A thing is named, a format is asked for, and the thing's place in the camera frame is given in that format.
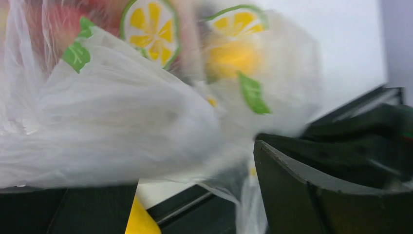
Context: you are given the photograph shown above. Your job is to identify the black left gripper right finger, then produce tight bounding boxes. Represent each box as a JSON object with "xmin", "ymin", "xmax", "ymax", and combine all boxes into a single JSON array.
[{"xmin": 254, "ymin": 141, "xmax": 413, "ymax": 234}]

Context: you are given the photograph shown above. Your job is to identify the clear printed plastic bag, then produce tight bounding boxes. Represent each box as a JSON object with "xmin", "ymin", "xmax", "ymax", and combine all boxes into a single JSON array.
[{"xmin": 0, "ymin": 0, "xmax": 322, "ymax": 234}]

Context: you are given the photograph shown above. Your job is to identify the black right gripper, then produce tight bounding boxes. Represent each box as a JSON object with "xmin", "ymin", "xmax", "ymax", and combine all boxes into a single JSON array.
[{"xmin": 256, "ymin": 87, "xmax": 413, "ymax": 188}]

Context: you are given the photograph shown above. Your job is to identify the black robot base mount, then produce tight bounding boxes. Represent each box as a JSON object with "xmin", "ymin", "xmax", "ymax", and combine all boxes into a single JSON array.
[{"xmin": 148, "ymin": 185, "xmax": 236, "ymax": 234}]

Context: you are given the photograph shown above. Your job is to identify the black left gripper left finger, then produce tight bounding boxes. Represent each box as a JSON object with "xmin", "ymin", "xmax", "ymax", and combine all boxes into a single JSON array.
[{"xmin": 0, "ymin": 184, "xmax": 137, "ymax": 234}]

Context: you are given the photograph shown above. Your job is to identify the yellow fake banana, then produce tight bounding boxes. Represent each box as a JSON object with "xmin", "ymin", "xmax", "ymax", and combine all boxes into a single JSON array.
[{"xmin": 125, "ymin": 197, "xmax": 162, "ymax": 234}]

